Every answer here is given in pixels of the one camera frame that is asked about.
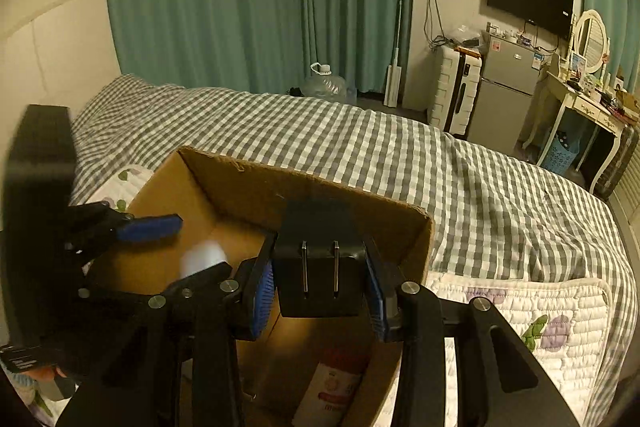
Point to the grey checked bed sheet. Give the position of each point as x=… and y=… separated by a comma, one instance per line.
x=325, y=142

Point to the black power adapter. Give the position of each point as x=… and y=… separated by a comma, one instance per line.
x=320, y=257

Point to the blue plastic basket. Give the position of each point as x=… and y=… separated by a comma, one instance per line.
x=560, y=152

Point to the cardboard box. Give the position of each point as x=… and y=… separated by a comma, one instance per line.
x=240, y=202

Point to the cream dressing table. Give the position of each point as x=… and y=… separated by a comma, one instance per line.
x=565, y=99

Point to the clear water jug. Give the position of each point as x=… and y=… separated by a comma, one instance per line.
x=325, y=87

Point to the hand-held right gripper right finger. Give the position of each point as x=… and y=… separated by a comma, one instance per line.
x=376, y=302

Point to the small white object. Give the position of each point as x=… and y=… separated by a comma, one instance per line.
x=202, y=258

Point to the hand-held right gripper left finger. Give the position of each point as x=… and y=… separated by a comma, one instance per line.
x=262, y=292

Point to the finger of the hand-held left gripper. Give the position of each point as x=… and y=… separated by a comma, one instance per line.
x=205, y=277
x=147, y=228

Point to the white flat mop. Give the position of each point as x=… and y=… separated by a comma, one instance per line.
x=392, y=82

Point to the floral quilt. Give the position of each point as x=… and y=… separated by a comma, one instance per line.
x=505, y=307

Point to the oval vanity mirror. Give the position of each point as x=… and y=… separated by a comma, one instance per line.
x=591, y=39

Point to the white and red bottle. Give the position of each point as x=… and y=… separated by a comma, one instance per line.
x=331, y=387

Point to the silver refrigerator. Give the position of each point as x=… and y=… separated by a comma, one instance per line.
x=502, y=97

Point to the white suitcase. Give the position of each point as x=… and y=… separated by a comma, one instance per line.
x=447, y=92

